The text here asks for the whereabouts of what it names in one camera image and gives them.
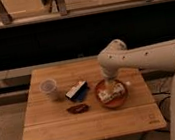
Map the red round bowl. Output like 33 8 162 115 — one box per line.
94 79 128 109

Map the clear plastic cup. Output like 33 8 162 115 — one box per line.
39 78 59 101

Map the black cable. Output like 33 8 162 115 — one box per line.
151 89 174 114

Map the wooden side table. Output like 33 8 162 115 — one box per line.
22 59 167 140

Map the blue and white box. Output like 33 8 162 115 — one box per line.
65 80 89 102

